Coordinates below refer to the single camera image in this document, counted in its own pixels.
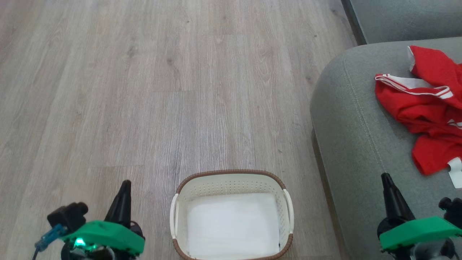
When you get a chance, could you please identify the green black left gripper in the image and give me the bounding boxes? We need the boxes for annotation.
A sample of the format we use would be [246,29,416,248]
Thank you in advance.
[60,180,146,260]

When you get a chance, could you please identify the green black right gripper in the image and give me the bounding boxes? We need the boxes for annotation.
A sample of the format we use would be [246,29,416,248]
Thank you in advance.
[376,173,462,260]

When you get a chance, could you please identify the red garment with white stripes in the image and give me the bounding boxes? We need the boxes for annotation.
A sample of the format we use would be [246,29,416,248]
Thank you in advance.
[374,45,462,189]

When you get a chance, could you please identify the grey-green sofa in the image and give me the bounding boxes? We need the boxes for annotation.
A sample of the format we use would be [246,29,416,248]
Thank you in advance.
[310,36,462,260]

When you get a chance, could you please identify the grey green sofa section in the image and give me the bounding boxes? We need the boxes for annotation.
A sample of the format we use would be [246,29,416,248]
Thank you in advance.
[341,0,462,46]

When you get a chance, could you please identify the white laundry basket brown rim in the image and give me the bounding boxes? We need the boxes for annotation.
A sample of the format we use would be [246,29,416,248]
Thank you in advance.
[170,169,295,260]

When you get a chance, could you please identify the blue cable connector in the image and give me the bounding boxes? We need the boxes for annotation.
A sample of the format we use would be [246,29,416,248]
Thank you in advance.
[33,224,68,260]

